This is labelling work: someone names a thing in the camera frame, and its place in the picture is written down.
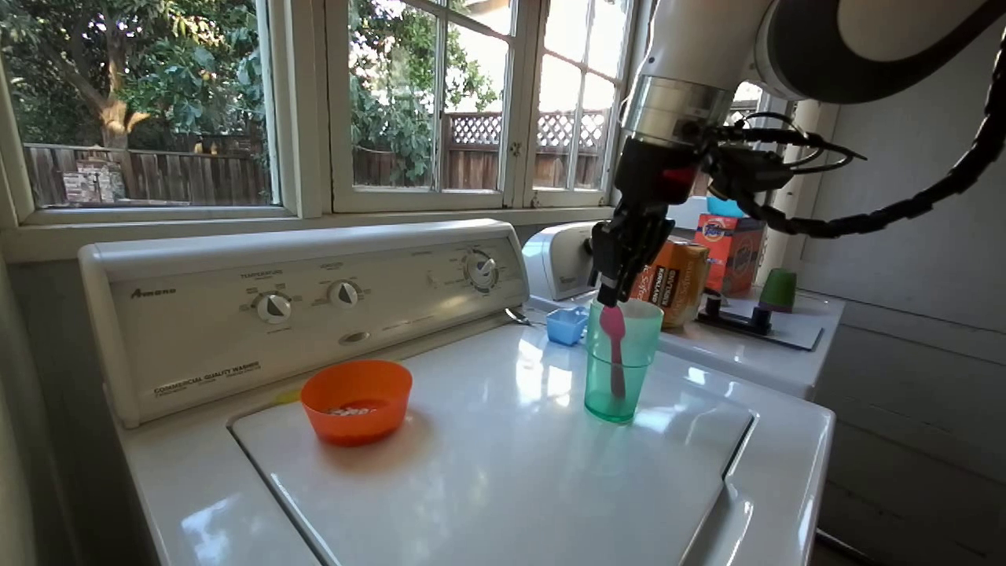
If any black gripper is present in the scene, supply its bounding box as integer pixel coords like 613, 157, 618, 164
592, 139, 702, 306

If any red plastic spoon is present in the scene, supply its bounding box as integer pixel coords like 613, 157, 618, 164
599, 306, 624, 402

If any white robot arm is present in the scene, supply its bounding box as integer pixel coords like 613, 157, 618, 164
592, 0, 1006, 307

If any teal translucent cup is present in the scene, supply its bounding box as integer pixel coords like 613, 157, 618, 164
583, 300, 664, 421

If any small green cup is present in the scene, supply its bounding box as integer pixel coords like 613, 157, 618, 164
759, 267, 794, 312

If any red tide box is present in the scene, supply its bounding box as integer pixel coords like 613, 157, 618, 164
694, 214, 765, 294

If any white dryer machine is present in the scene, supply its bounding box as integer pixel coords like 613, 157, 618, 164
519, 217, 849, 402

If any white appliance behind washer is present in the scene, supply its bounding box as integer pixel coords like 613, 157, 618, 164
520, 222, 592, 300

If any black plastic holder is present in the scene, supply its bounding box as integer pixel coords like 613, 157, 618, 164
699, 294, 771, 337

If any small blue bowl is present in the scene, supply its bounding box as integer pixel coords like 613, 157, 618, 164
547, 307, 587, 347

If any orange plastic bowl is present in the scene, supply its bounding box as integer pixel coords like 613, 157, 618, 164
298, 359, 412, 446

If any white washing machine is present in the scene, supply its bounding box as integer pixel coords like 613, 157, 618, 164
78, 219, 833, 566

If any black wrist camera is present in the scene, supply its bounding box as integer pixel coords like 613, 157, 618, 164
702, 132, 858, 214

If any white window frame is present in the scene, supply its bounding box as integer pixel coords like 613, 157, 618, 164
0, 0, 650, 265

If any black braided cable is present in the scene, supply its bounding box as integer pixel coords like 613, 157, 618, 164
747, 28, 1006, 241

